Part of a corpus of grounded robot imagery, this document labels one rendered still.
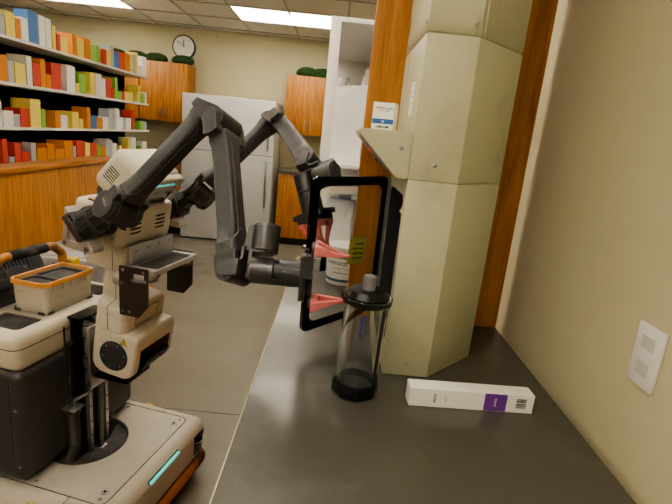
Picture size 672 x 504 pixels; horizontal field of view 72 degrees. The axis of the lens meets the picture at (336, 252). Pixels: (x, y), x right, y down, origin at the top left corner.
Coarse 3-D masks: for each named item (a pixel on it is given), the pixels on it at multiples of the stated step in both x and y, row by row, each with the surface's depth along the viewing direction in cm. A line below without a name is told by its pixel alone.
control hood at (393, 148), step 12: (360, 132) 101; (372, 132) 100; (384, 132) 100; (396, 132) 100; (408, 132) 100; (372, 144) 100; (384, 144) 100; (396, 144) 100; (408, 144) 100; (384, 156) 101; (396, 156) 101; (408, 156) 101; (396, 168) 101; (408, 168) 102
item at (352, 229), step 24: (312, 192) 111; (336, 192) 117; (360, 192) 124; (336, 216) 119; (360, 216) 127; (336, 240) 121; (360, 240) 129; (336, 264) 124; (360, 264) 132; (312, 288) 119; (336, 288) 126; (312, 312) 121; (336, 312) 129
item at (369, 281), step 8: (368, 280) 97; (376, 280) 98; (352, 288) 98; (360, 288) 98; (368, 288) 97; (376, 288) 100; (352, 296) 96; (360, 296) 95; (368, 296) 95; (376, 296) 95; (384, 296) 97
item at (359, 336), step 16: (368, 304) 94; (384, 304) 95; (352, 320) 97; (368, 320) 96; (352, 336) 97; (368, 336) 97; (352, 352) 98; (368, 352) 98; (336, 368) 103; (352, 368) 99; (368, 368) 99; (352, 384) 99; (368, 384) 100
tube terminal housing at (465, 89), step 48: (432, 48) 95; (480, 48) 96; (432, 96) 98; (480, 96) 100; (432, 144) 100; (480, 144) 105; (432, 192) 103; (480, 192) 110; (384, 240) 135; (432, 240) 105; (480, 240) 116; (432, 288) 108; (480, 288) 123; (432, 336) 111
